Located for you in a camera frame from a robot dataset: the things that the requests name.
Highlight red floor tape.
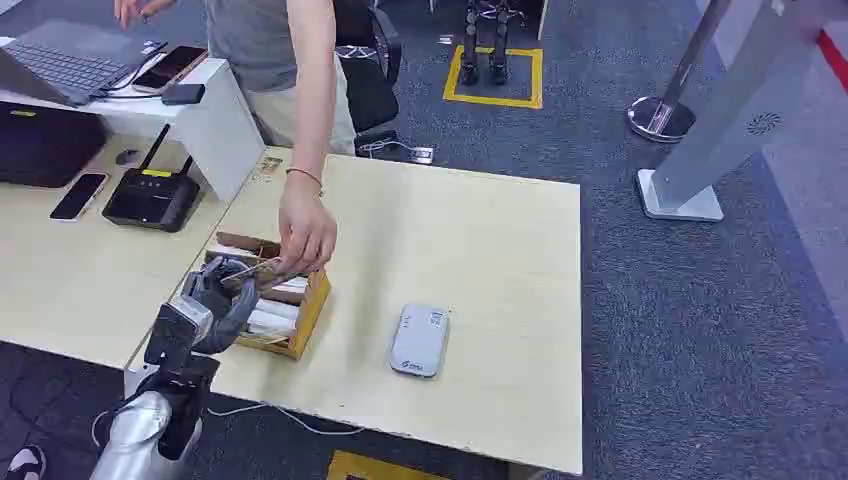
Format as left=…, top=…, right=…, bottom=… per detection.
left=816, top=29, right=848, bottom=94

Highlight black robot legs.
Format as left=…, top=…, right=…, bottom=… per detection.
left=458, top=0, right=528, bottom=87

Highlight black and white shoe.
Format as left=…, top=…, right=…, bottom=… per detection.
left=5, top=445, right=48, bottom=480

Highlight black router with antennas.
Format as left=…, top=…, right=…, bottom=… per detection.
left=101, top=123, right=202, bottom=234

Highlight grey laptop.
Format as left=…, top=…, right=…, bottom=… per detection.
left=0, top=18, right=168, bottom=107

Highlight grey card reader device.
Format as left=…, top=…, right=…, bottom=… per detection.
left=388, top=303, right=451, bottom=380

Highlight white desk riser shelf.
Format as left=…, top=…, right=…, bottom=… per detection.
left=0, top=36, right=268, bottom=204

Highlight yellow floor tape piece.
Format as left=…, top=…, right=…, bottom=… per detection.
left=326, top=450, right=452, bottom=480

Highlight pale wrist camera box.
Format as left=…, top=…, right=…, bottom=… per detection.
left=166, top=294, right=215, bottom=334

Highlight yellow floor tape square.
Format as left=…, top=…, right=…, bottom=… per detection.
left=442, top=44, right=545, bottom=111

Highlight small black box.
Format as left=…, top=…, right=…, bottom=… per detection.
left=160, top=83, right=207, bottom=107

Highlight power strip with cable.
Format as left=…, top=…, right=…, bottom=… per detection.
left=356, top=139, right=436, bottom=166

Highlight black case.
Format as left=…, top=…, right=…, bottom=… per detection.
left=0, top=101, right=109, bottom=189

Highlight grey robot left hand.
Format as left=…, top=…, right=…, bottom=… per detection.
left=180, top=256, right=261, bottom=356

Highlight black smartphone white edge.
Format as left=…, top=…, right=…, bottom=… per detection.
left=48, top=172, right=111, bottom=223

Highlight person's hand with bracelet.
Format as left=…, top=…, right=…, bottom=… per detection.
left=278, top=170, right=338, bottom=278

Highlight white cable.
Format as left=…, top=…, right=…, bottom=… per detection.
left=91, top=401, right=366, bottom=449

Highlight smartphone with brown case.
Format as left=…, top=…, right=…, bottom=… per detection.
left=130, top=44, right=209, bottom=95

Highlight black office chair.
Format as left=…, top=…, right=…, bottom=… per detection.
left=333, top=0, right=404, bottom=148

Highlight chrome stanchion post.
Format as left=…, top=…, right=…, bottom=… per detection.
left=626, top=0, right=733, bottom=144

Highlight person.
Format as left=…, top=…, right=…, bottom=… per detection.
left=112, top=0, right=359, bottom=278

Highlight silver stand with base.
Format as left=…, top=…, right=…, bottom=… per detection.
left=636, top=0, right=841, bottom=223

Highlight wooden card box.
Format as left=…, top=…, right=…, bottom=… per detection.
left=203, top=231, right=333, bottom=362

